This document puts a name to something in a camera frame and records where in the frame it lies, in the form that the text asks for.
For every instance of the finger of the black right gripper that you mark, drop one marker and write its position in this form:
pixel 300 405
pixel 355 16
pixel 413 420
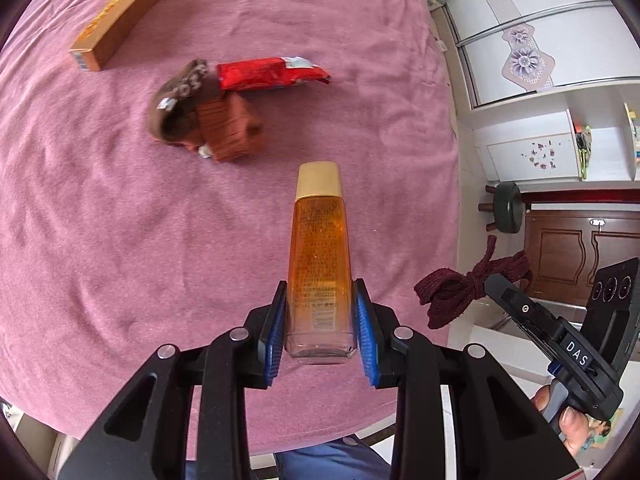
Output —
pixel 523 310

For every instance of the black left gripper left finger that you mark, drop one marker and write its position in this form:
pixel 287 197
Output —
pixel 186 408

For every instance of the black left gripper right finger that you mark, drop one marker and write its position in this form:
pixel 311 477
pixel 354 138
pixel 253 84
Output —
pixel 457 411

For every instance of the amber liquid bottle gold cap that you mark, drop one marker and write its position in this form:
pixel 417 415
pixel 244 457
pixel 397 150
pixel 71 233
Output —
pixel 319 324

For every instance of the orange knit sock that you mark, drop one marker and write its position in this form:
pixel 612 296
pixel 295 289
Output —
pixel 230 128

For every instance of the brown knit sock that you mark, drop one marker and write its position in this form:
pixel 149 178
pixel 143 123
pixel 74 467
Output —
pixel 173 110

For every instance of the red snack wrapper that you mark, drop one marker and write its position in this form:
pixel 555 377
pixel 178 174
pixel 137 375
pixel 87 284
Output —
pixel 269 73

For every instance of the person's right hand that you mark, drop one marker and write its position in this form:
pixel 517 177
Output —
pixel 573 424

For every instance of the brown wooden door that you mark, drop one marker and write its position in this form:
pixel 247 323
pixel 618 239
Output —
pixel 566 248

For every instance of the dark green round stool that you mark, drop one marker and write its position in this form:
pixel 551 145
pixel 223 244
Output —
pixel 506 206

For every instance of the person's blue trousers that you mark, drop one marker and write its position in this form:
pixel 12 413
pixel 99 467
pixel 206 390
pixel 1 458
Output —
pixel 343 458

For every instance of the white wardrobe with shelves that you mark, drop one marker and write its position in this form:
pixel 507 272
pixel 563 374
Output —
pixel 549 88

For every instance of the gold cardboard box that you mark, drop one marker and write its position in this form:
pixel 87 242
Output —
pixel 106 32

